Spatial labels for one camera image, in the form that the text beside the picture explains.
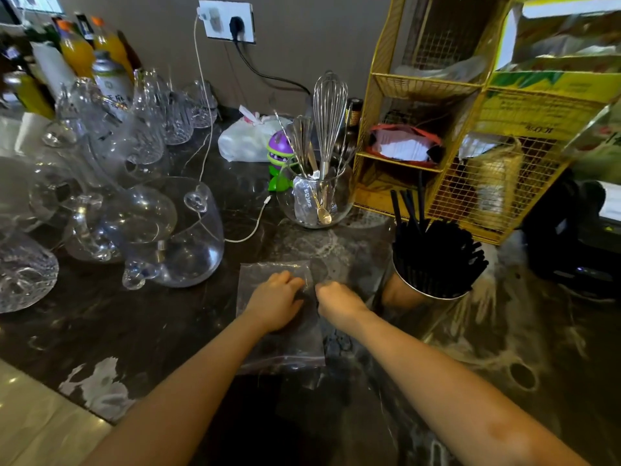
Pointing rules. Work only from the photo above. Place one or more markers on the person's right forearm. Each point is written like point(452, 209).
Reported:
point(446, 393)

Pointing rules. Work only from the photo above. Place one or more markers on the person's left fingers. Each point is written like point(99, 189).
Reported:
point(289, 281)

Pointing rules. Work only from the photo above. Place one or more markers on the person's right fingers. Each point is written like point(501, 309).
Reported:
point(327, 288)

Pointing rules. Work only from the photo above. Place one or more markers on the cut crystal glass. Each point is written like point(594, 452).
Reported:
point(177, 118)
point(203, 104)

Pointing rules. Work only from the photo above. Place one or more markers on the black countertop machine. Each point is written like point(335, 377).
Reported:
point(572, 232)

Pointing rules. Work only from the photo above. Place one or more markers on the person's left hand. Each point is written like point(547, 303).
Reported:
point(274, 303)

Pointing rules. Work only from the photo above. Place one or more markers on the large clear glass pitcher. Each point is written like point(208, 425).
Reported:
point(189, 237)

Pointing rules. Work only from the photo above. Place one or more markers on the red pouch with papers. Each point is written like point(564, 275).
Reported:
point(402, 145)

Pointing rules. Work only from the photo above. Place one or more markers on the round glass utensil bowl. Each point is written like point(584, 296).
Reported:
point(315, 203)

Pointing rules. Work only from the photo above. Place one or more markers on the bundle of black straws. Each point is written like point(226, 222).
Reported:
point(436, 259)

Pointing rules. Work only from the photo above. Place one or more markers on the tall clear glass decanter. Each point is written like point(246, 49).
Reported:
point(111, 126)

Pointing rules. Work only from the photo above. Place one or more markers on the metal straw holder cup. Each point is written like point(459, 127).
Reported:
point(405, 293)

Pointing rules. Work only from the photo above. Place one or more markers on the person's left forearm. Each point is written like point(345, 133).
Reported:
point(194, 388)

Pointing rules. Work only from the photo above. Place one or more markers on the white crumpled plastic bag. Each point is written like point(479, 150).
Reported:
point(242, 140)

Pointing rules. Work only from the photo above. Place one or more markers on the black power plug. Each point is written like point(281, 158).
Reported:
point(236, 28)

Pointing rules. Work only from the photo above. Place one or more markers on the white wall socket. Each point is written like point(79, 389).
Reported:
point(221, 19)

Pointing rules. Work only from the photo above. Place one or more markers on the white labelled drink bottle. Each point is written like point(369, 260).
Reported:
point(112, 80)

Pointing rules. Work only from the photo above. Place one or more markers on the metal bar tongs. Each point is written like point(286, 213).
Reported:
point(301, 140)

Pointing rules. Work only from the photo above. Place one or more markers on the clear wrapped utensil packet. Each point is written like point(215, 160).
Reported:
point(304, 201)

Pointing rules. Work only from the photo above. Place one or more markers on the purple and green toy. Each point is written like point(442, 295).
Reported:
point(279, 150)

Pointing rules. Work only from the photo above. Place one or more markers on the round clear glass decanter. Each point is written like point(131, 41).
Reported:
point(131, 218)

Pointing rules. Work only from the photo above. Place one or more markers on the wide clear glass decanter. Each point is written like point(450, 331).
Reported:
point(39, 189)

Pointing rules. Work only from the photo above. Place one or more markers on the person's right hand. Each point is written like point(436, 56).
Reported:
point(339, 305)

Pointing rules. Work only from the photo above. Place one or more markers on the clear zip plastic bag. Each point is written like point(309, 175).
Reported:
point(296, 342)

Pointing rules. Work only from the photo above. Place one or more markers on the clear plastic bag on shelf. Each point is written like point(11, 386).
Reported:
point(446, 70)

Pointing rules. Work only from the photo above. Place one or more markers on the dark bottle with gold cap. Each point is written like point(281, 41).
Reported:
point(354, 116)

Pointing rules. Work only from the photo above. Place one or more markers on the yellow drink bottle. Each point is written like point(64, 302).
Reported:
point(31, 94)

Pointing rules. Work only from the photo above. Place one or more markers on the gold metal spoon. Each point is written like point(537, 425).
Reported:
point(322, 213)

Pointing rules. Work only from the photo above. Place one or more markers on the orange juice bottle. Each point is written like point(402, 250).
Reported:
point(110, 46)
point(75, 50)

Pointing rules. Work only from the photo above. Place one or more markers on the cut glass jug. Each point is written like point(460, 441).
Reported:
point(24, 274)

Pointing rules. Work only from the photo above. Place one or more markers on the white charger plug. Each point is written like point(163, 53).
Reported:
point(203, 14)

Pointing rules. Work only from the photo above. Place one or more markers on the yellow and green carton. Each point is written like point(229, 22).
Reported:
point(548, 82)

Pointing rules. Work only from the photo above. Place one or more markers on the plastic wrapped beige pack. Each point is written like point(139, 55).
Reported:
point(495, 184)

